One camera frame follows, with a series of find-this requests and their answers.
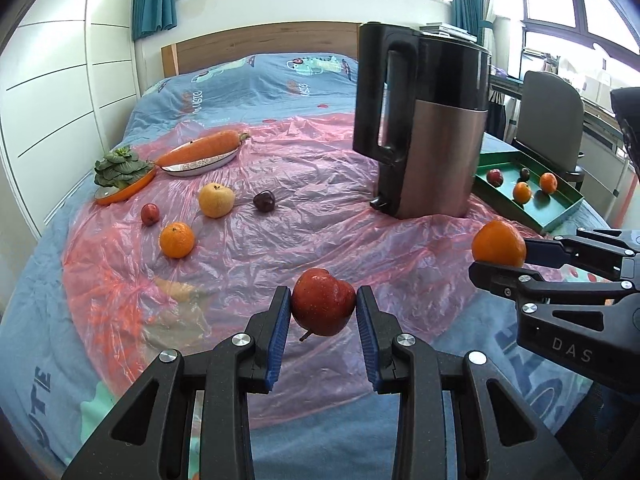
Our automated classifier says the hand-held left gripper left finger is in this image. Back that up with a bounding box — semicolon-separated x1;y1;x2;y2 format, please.
62;286;293;480

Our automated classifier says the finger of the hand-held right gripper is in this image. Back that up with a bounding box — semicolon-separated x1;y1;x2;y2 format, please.
525;227;640;283
468;260;638;307

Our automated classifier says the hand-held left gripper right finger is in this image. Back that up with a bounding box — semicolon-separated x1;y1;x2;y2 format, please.
355;285;583;480

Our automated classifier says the large orange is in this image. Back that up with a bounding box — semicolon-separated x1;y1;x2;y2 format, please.
471;220;527;267

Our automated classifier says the green cardboard tray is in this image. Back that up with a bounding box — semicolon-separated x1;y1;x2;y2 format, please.
472;150;585;235

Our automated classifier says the yellow apple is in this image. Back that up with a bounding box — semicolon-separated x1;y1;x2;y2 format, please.
198;183;235;219

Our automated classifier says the person's right hand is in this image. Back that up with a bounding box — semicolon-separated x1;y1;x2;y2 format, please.
619;120;639;173

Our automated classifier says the black and steel electric kettle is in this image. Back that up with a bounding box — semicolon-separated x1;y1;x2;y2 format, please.
352;21;493;220

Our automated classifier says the grey chair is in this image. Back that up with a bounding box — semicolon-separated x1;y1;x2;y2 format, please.
510;70;587;191

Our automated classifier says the pink plastic sheet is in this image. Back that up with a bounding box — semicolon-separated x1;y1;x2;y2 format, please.
62;112;576;431

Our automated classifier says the white oval plate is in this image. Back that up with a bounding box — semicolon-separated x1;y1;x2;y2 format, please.
161;142;241;177

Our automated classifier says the carrot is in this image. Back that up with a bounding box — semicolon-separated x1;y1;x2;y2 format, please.
155;130;250;167

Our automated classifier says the orange oval dish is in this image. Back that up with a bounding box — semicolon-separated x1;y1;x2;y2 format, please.
95;167;157;206

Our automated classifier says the green bok choy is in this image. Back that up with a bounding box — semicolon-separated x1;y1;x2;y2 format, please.
94;146;156;191

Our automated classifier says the wooden headboard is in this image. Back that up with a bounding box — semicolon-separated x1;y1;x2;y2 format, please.
161;22;361;78

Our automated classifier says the white wardrobe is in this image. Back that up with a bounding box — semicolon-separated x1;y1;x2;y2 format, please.
0;0;143;241

